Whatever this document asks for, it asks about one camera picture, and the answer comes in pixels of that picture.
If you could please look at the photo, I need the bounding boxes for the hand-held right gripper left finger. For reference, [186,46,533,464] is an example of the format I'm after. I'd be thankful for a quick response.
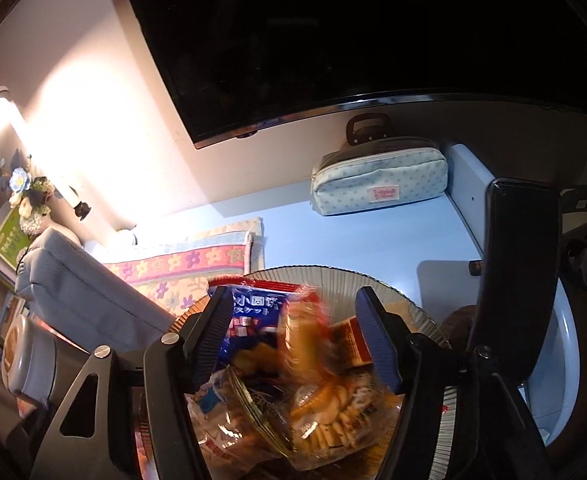
[28,287,236,480]

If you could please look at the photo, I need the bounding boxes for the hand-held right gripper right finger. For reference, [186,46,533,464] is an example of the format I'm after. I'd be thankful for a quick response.
[355,286,554,480]

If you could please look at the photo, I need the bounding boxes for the blue cracker packet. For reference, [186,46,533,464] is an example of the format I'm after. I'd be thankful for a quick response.
[207,275,319,376]

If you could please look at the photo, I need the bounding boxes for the orange snack packet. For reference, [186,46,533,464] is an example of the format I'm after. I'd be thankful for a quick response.
[278,285,339,386]

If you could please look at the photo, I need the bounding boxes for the woven round snack tray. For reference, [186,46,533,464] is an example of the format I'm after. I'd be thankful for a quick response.
[166,265,454,480]

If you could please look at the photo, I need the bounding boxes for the golden bread packet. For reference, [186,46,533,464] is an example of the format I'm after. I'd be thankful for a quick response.
[253,370,404,471]

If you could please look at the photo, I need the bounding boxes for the floral tablecloth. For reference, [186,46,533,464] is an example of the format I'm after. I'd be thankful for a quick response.
[103,216,265,318]

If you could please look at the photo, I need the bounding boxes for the grey fabric pouch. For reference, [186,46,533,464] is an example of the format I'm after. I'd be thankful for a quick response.
[14,227,174,356]

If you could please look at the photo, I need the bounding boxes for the dotted pale blue pencil case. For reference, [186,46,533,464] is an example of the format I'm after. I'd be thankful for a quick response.
[311,137,448,217]

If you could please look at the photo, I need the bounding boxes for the black phone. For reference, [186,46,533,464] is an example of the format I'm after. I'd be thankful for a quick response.
[466,177,561,386]

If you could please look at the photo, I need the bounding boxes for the white desk divider panel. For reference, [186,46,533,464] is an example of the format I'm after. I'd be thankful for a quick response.
[446,142,497,261]

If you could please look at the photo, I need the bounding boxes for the pale blue artificial flowers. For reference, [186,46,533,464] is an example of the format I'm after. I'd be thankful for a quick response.
[0,152,56,236]

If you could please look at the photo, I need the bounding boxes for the white desk lamp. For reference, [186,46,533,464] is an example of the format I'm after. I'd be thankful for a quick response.
[0,87,91,222]

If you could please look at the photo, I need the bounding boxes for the black monitor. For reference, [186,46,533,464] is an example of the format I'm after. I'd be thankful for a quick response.
[116,0,587,150]

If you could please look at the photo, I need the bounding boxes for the brown handled bag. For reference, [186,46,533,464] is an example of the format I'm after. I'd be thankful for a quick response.
[346,112,394,148]

